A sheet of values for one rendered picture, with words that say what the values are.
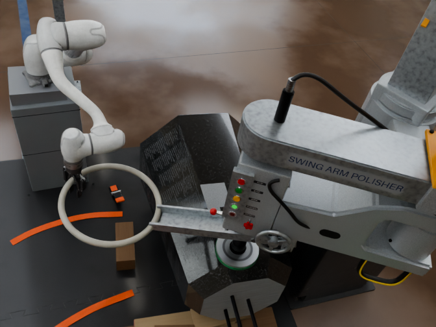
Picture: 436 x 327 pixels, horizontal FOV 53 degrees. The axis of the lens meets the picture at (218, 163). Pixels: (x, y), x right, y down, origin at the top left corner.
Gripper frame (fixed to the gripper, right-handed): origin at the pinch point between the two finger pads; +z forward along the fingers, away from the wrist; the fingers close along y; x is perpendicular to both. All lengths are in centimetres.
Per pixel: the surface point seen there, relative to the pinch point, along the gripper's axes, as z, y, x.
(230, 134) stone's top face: -3, 45, 88
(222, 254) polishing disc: -5, 81, 9
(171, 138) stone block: 6, 15, 69
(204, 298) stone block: 16, 84, -5
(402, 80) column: -86, 115, 84
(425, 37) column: -107, 113, 83
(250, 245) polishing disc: -6, 91, 21
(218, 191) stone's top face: -2, 61, 45
